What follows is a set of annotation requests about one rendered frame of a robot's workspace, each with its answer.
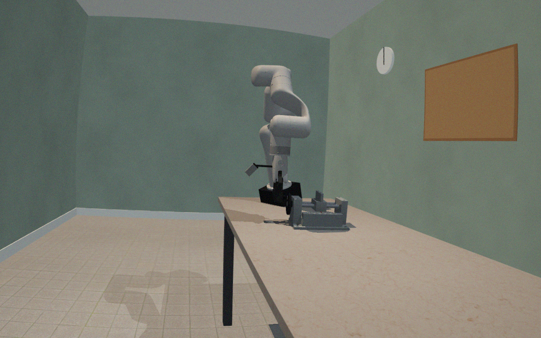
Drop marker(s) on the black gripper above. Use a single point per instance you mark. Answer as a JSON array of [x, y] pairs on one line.
[[279, 175]]

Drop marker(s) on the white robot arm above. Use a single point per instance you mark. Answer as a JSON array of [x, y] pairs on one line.
[[280, 107]]

